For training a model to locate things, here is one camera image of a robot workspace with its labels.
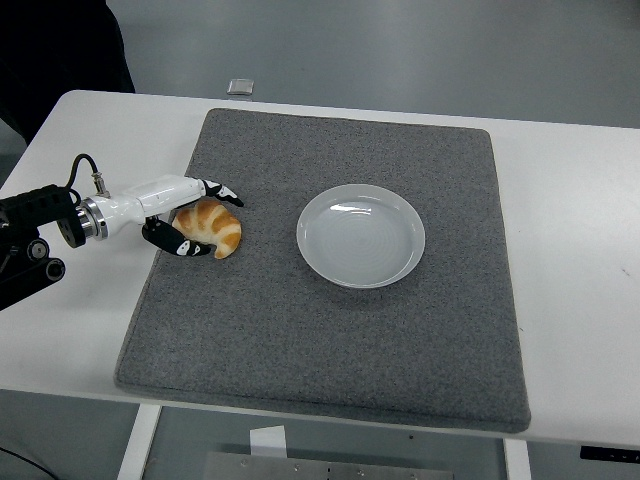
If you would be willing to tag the grey felt mat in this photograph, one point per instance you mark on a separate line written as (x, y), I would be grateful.
(320, 350)

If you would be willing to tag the white round plate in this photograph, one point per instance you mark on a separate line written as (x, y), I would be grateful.
(361, 240)

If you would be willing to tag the croissant bread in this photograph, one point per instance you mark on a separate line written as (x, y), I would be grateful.
(215, 225)

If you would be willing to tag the grey metal plate with screws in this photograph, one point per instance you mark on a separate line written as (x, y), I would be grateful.
(325, 470)

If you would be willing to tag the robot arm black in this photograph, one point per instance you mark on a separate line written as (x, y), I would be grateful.
(40, 202)

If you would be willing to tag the silver square floor socket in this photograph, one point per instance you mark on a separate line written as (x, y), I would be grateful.
(241, 87)

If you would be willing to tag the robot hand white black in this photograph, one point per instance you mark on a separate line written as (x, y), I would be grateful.
(155, 197)

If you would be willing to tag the black table control panel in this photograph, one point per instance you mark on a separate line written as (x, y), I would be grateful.
(610, 452)

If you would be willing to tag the white table leg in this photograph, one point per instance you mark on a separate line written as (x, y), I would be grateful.
(516, 462)
(140, 440)

